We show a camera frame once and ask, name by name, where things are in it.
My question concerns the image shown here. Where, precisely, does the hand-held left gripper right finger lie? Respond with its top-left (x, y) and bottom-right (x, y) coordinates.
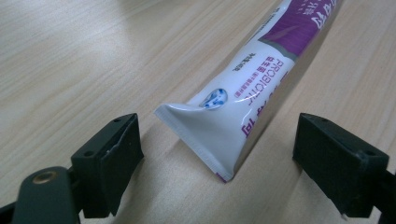
top-left (292, 112), bottom-right (390, 219)

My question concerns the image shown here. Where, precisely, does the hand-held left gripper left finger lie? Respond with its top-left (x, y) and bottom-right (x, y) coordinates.
top-left (70, 113), bottom-right (145, 219)

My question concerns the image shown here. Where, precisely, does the white and purple toothpaste tube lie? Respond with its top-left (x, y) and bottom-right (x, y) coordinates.
top-left (153, 0), bottom-right (345, 184)

